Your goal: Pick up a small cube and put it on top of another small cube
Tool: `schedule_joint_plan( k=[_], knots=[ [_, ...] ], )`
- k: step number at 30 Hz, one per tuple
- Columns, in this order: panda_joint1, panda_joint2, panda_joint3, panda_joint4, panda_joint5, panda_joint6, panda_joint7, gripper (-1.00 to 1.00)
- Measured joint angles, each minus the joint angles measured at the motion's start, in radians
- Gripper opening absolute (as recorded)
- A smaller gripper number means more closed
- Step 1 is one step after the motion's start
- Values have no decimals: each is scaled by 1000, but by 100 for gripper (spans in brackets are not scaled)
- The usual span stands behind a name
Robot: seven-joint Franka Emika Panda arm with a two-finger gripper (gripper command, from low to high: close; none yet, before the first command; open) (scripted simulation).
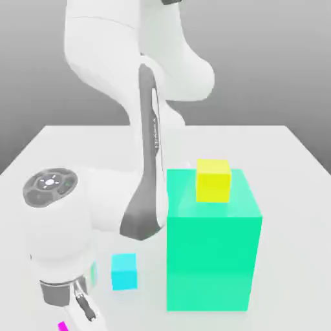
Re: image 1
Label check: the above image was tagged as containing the large green box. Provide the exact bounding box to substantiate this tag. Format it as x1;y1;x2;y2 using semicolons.
165;168;264;312

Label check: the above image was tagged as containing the small cyan cube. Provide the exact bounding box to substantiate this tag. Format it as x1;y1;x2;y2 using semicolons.
111;253;138;292

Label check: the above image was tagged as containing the small yellow cube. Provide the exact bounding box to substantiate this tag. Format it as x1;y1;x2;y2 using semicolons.
195;158;232;204

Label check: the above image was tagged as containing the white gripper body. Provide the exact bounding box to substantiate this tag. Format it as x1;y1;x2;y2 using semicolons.
62;304;110;331

